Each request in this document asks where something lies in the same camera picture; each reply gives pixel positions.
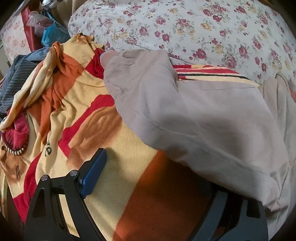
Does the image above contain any pink floral pillow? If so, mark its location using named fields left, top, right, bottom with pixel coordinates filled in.
left=0, top=14, right=31, bottom=66

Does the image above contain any floral bed sheet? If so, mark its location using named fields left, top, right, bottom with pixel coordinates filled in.
left=68, top=0, right=296, bottom=87

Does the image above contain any beige jacket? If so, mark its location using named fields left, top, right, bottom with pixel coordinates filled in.
left=100, top=49, right=296, bottom=232

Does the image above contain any yellow red orange printed blanket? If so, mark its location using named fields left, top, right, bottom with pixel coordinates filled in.
left=0, top=33, right=262, bottom=241

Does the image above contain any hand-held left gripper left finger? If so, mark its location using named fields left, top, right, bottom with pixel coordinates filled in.
left=24, top=148, right=108, bottom=241

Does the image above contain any dark striped cloth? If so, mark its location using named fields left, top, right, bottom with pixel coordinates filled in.
left=0, top=47, right=52, bottom=114

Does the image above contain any blue plastic bag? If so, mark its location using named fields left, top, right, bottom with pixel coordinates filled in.
left=41, top=12, right=71, bottom=47

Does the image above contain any red bag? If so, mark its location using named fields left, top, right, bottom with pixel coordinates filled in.
left=21, top=6, right=44, bottom=54

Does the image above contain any pink plastic bag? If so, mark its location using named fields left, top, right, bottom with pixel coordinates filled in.
left=26, top=10, right=48, bottom=33

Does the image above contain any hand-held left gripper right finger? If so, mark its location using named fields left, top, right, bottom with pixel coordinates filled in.
left=191, top=184, right=269, bottom=241

